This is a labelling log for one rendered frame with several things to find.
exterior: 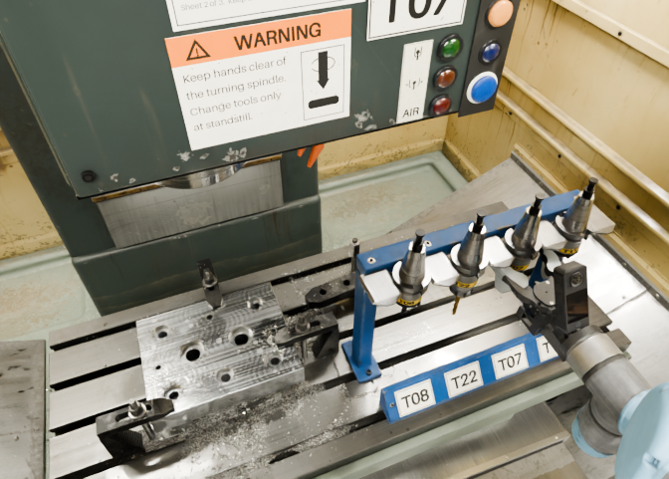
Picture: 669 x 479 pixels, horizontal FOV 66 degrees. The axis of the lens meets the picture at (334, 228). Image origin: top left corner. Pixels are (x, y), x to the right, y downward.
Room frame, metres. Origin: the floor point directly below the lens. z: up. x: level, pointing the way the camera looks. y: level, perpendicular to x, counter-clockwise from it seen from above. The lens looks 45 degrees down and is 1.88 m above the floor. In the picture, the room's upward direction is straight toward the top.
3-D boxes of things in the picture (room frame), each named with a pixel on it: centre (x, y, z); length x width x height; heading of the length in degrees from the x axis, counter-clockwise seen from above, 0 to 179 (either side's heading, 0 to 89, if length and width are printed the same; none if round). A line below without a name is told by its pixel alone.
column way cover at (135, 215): (0.99, 0.36, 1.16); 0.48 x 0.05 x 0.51; 111
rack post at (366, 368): (0.58, -0.06, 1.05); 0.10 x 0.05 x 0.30; 21
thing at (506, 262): (0.61, -0.28, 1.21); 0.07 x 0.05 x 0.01; 21
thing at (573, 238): (0.67, -0.44, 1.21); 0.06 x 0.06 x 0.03
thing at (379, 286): (0.53, -0.08, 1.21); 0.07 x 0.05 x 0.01; 21
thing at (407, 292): (0.55, -0.13, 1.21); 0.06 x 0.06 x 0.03
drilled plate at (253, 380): (0.56, 0.24, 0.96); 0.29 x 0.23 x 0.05; 111
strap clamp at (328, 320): (0.59, 0.06, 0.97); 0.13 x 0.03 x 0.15; 111
